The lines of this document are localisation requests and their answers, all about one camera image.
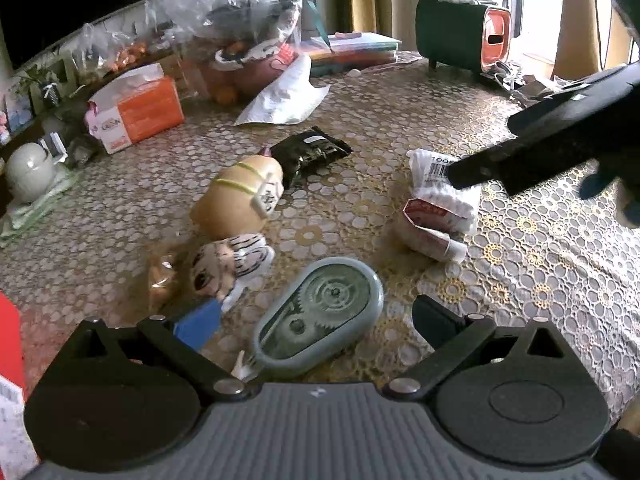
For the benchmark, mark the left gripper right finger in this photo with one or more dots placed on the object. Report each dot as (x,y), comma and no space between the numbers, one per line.
(454,340)

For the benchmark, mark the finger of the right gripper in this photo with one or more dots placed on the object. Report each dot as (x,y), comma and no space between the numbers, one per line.
(492,164)

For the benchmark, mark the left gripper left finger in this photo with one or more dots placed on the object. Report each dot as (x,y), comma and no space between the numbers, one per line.
(176,343)

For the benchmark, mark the cotton swab bag 100pcs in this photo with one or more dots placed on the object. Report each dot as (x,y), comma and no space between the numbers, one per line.
(430,179)

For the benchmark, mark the white tiger figurine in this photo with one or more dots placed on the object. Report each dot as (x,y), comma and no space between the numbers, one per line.
(221,270)

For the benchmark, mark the grey-blue correction tape dispenser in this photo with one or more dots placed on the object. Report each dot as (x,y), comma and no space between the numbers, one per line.
(332,303)

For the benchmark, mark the tan cat plush toy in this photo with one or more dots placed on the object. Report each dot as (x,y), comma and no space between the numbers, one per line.
(240,199)

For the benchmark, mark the black snack packet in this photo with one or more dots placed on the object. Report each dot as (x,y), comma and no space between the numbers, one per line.
(302,154)

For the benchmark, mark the small orange toy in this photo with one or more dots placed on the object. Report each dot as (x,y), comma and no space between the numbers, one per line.
(163,279)

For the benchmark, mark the yellow curtain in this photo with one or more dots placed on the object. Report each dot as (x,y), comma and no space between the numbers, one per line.
(578,52)

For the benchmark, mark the crumpled silver wrappers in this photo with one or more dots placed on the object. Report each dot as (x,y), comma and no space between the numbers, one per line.
(524,89)

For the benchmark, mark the green retro radio organizer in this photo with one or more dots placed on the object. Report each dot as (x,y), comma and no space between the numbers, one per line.
(471,34)

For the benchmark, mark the red cardboard box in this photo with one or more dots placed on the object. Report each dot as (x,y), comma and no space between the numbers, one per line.
(18,456)

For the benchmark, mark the green folded cloth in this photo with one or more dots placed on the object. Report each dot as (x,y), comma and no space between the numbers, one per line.
(21,217)

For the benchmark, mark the stack of coloured folders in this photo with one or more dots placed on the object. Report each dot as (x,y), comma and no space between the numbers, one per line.
(349,51)

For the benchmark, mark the pale green round pot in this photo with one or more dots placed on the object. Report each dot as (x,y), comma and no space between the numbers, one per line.
(29,172)

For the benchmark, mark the orange tissue box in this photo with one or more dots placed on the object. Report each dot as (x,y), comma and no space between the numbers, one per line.
(133,107)

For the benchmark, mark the brown fruit bowl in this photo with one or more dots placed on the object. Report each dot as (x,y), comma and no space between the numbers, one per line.
(243,81)

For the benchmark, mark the clear bag with oranges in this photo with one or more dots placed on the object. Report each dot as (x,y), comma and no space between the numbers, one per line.
(100,51)

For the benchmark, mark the picture frame with plant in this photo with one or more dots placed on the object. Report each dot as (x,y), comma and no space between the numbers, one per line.
(49,84)

